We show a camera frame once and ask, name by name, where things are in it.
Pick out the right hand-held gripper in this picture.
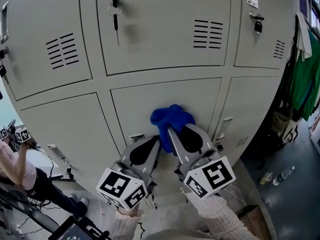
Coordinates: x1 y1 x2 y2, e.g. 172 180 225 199
167 123 237 199

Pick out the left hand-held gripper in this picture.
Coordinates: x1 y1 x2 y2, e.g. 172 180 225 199
96 135 163 212

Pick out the blue cloth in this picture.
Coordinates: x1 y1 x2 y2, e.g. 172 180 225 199
149 103 196 155

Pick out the grey metal locker door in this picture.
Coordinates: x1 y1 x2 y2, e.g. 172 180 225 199
110 78 223 161

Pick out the person's right forearm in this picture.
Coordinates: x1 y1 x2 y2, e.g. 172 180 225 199
186 191 254 240

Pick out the person's left forearm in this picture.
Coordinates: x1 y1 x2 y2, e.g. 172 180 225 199
107 205 141 240

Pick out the grey metal locker cabinet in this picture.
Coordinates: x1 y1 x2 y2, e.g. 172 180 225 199
0 0 296 207

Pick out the black bag white print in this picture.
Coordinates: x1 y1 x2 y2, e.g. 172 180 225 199
249 131 286 158

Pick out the black locker key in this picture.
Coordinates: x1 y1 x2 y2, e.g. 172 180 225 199
65 165 76 183
107 0 124 46

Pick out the plastic cup with drink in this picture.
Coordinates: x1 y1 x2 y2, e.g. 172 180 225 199
259 171 274 186

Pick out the person's cream sweater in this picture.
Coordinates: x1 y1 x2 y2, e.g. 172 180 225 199
139 228 213 240

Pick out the clear plastic water bottle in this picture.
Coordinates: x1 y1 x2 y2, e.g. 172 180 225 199
272 165 296 187

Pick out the wooden slat platform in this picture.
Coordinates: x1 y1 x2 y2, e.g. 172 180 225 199
234 205 271 240

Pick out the black tablet screen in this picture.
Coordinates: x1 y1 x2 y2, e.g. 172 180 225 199
51 215 112 240

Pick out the grey black chair back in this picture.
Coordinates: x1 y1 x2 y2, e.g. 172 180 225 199
0 183 61 235

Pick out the green hanging jacket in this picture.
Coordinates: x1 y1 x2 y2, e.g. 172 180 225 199
289 30 320 122

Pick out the black clothes rack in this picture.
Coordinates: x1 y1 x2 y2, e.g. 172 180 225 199
274 12 320 110

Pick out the white hanging shirt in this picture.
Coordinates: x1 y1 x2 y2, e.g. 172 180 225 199
296 11 313 62

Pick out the purple wall poster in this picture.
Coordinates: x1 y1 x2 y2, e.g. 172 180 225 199
297 0 309 19

